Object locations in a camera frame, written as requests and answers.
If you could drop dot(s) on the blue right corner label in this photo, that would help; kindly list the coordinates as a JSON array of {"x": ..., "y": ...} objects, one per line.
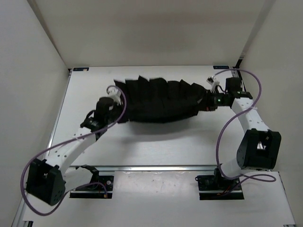
[{"x": 220, "y": 67}]

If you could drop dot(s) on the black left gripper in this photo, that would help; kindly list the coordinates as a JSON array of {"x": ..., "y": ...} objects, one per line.
[{"x": 120, "y": 107}]

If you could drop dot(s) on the blue left corner label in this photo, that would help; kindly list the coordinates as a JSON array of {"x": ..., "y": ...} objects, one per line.
[{"x": 81, "y": 69}]

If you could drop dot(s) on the aluminium table rail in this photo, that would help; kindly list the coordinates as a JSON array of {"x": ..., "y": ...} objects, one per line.
[{"x": 154, "y": 168}]

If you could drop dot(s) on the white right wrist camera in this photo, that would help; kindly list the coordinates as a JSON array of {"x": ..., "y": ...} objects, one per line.
[{"x": 213, "y": 82}]

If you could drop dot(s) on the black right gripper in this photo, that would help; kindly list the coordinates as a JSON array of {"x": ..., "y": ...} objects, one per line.
[{"x": 208, "y": 105}]

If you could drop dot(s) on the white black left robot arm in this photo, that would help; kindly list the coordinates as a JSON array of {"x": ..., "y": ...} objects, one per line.
[{"x": 50, "y": 178}]

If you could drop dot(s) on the black pleated skirt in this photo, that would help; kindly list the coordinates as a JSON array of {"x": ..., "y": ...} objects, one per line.
[{"x": 160, "y": 101}]

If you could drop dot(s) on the blue corner label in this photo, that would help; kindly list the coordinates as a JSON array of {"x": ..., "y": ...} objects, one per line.
[
  {"x": 81, "y": 69},
  {"x": 220, "y": 67}
]

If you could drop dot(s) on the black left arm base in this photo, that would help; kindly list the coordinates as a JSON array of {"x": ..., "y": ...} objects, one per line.
[{"x": 99, "y": 187}]

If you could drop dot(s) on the white front cover board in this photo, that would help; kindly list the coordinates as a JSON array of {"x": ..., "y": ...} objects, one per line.
[{"x": 172, "y": 199}]

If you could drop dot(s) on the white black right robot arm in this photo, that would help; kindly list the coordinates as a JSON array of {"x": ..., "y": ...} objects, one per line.
[{"x": 259, "y": 147}]

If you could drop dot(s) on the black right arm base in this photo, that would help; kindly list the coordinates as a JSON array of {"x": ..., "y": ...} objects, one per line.
[{"x": 215, "y": 187}]

